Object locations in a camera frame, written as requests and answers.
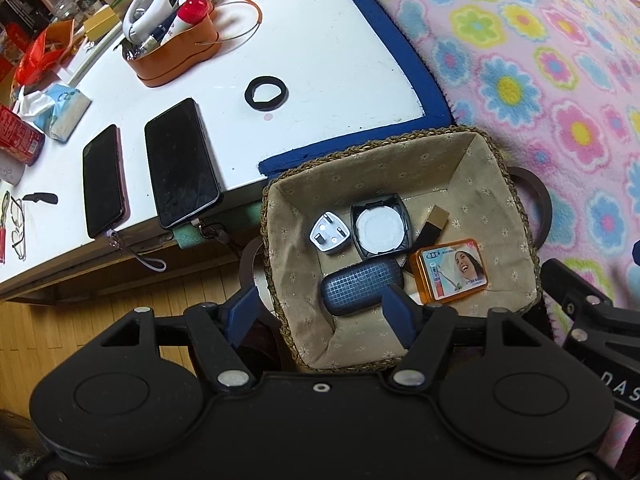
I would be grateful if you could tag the dark blue ribbed case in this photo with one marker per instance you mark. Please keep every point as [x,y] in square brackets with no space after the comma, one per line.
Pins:
[355,285]

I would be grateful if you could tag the black and gold lipstick tube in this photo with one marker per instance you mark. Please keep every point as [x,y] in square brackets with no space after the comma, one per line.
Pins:
[435,217]

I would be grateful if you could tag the red packet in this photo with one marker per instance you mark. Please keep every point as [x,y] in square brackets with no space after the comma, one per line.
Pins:
[17,135]

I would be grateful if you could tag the red-edged black smartphone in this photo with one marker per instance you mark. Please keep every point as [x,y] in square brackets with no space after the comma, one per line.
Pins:
[102,180]

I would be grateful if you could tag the floral fleece blanket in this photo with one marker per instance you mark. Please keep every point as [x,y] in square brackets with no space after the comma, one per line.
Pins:
[525,60]

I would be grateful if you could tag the tissue pack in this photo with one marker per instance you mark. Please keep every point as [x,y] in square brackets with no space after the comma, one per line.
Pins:
[65,110]

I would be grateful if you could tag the green foam corner guard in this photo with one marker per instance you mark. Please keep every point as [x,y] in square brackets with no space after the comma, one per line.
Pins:
[192,237]

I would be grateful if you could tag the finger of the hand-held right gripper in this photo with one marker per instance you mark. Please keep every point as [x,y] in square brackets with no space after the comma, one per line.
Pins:
[595,317]

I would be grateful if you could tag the black compact case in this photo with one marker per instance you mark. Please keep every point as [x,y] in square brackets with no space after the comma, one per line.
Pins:
[380,230]

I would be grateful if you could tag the orange plastic box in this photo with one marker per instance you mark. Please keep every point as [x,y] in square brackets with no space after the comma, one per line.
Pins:
[450,272]

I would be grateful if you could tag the eyeglasses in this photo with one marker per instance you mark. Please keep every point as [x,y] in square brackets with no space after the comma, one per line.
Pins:
[21,207]

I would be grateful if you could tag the large black smartphone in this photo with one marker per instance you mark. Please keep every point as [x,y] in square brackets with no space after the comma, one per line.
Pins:
[180,165]

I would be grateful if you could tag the yellow box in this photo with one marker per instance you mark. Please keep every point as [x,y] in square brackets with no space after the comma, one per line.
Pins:
[102,20]

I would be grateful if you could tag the fabric-lined woven basket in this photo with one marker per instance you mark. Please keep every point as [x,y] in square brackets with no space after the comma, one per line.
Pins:
[450,180]

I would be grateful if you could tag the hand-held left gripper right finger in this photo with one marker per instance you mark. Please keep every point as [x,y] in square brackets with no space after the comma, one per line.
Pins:
[400,320]

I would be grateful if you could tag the orange leather organizer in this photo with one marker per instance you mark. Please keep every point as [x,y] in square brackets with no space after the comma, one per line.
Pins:
[175,65]

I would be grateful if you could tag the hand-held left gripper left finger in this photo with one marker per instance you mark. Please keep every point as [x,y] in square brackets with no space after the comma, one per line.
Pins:
[245,310]

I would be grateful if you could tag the white charger plug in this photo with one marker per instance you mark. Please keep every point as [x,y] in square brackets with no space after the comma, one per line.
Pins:
[327,235]

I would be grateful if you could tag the red plastic bag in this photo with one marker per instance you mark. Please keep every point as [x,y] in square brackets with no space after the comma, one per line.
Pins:
[37,55]

